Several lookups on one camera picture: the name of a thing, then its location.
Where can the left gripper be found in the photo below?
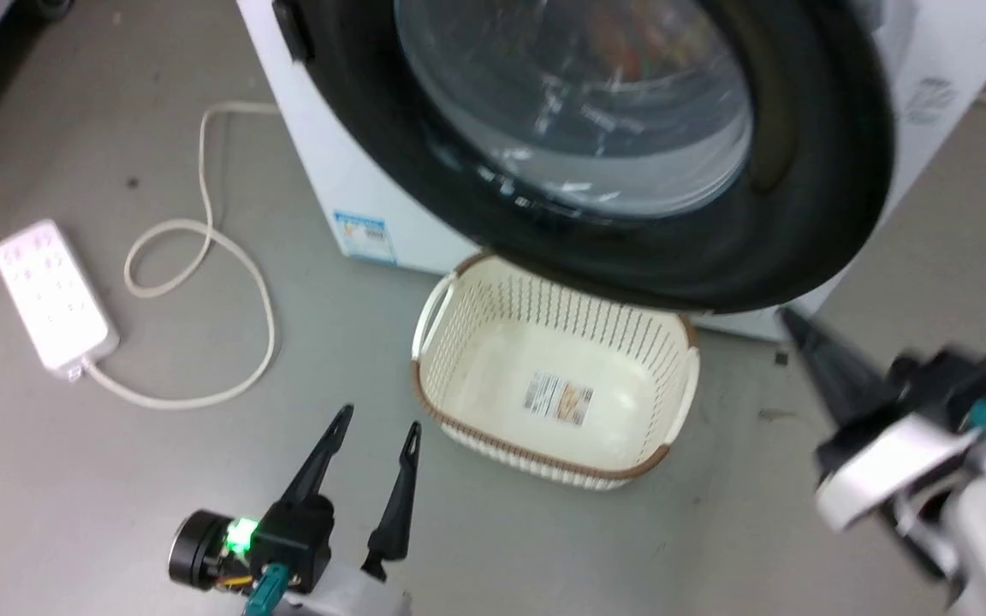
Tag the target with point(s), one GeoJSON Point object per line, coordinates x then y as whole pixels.
{"type": "Point", "coordinates": [296, 539]}

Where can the black round washing machine door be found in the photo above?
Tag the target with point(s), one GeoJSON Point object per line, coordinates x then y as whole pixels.
{"type": "Point", "coordinates": [810, 171]}

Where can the white front-load washing machine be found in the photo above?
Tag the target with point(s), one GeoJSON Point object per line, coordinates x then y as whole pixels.
{"type": "Point", "coordinates": [347, 162]}

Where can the blue energy label sticker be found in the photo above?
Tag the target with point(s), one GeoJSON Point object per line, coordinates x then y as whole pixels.
{"type": "Point", "coordinates": [365, 235]}

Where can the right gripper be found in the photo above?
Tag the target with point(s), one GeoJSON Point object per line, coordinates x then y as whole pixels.
{"type": "Point", "coordinates": [904, 445]}

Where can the cream plastic laundry basket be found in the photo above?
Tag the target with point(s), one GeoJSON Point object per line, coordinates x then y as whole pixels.
{"type": "Point", "coordinates": [493, 359]}

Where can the white power strip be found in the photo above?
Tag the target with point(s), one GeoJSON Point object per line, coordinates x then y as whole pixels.
{"type": "Point", "coordinates": [50, 295]}

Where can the barcode sticker label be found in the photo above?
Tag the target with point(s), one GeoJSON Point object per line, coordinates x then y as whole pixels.
{"type": "Point", "coordinates": [558, 398]}

